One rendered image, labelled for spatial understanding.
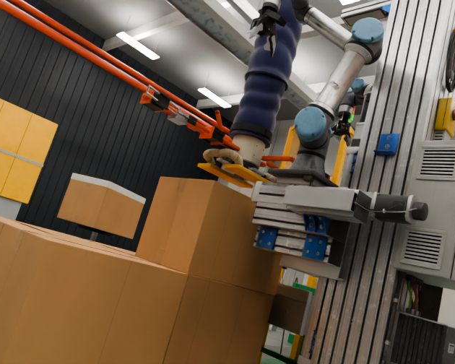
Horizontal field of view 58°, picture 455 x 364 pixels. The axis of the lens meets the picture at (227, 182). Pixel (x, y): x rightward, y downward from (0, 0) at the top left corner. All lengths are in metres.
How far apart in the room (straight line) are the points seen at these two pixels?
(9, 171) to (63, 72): 4.86
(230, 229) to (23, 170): 7.62
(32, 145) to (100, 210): 5.82
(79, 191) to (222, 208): 2.11
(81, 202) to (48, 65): 9.64
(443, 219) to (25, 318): 1.33
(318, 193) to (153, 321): 0.77
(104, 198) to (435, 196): 2.64
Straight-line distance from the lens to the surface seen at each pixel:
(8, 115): 9.14
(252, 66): 2.25
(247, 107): 2.13
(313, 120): 1.56
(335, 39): 1.93
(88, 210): 3.60
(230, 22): 4.81
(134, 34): 12.34
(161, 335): 1.70
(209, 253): 1.76
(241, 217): 1.87
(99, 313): 1.51
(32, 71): 12.85
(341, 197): 1.37
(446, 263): 1.48
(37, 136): 9.28
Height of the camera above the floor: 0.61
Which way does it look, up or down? 11 degrees up
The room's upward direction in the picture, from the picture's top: 16 degrees clockwise
